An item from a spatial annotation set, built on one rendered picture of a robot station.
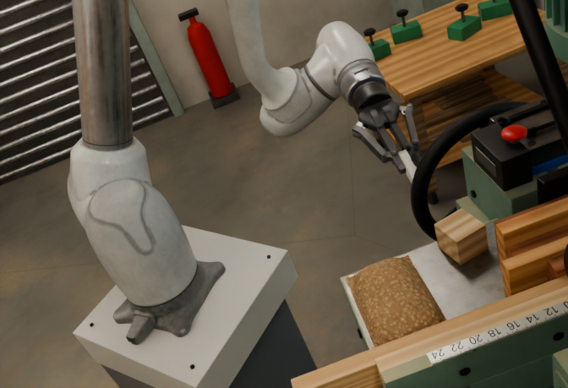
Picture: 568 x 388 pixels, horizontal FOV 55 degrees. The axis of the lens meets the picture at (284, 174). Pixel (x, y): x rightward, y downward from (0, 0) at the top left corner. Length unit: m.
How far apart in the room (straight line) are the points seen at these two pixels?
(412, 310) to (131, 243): 0.53
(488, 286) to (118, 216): 0.60
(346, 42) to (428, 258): 0.56
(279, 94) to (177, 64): 2.44
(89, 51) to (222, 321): 0.56
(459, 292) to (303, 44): 3.08
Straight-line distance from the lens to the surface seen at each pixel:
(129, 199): 0.99
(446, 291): 0.70
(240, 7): 1.03
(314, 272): 2.06
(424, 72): 1.98
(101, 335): 1.19
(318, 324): 1.90
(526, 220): 0.67
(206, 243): 1.24
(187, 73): 3.59
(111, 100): 1.10
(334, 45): 1.17
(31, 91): 3.62
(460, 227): 0.72
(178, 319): 1.09
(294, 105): 1.17
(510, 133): 0.72
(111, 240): 0.99
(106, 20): 1.07
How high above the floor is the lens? 1.43
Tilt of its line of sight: 33 degrees down
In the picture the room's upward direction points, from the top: 21 degrees counter-clockwise
